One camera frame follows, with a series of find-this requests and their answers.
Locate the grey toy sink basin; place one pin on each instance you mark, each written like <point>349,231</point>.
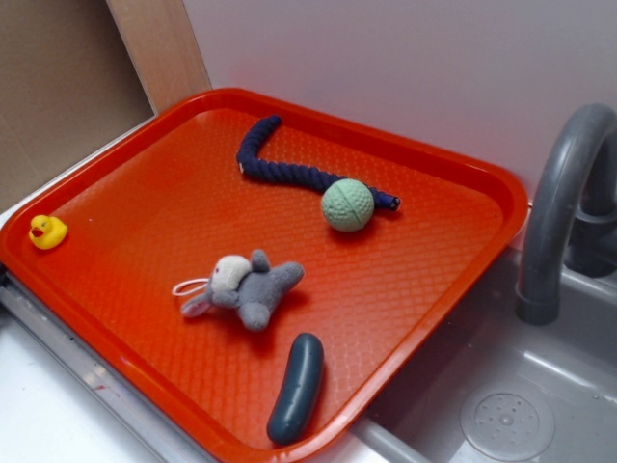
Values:
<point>487,387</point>

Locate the dark teal toy pickle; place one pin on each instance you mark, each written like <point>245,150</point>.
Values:
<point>299,390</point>

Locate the grey toy faucet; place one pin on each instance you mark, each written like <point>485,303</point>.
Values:
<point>572,223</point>

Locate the red plastic tray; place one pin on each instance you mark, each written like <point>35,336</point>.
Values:
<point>164,204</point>

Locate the yellow rubber duck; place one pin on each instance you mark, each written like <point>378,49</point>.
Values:
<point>47,232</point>

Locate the wooden board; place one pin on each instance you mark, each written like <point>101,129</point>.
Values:
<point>162,47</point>

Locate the grey plush mouse toy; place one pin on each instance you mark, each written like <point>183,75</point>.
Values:
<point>252,287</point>

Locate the navy braided rope toy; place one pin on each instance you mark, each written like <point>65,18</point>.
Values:
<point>252,165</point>

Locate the green dimpled ball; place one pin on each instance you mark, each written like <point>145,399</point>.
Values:
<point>347,205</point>

